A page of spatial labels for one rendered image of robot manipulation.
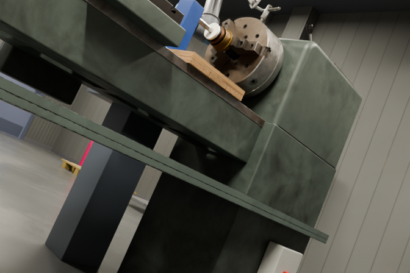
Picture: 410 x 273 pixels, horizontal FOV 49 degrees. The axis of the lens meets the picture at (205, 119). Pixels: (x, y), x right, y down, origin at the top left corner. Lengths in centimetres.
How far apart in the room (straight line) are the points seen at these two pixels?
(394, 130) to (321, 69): 285
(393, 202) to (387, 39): 180
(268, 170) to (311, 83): 41
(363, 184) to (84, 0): 382
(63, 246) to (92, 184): 29
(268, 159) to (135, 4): 85
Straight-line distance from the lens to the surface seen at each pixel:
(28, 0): 116
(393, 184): 455
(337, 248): 463
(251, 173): 174
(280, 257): 192
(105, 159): 208
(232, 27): 188
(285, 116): 180
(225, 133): 163
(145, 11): 125
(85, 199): 210
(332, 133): 214
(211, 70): 151
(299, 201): 205
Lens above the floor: 52
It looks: 8 degrees up
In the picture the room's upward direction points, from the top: 24 degrees clockwise
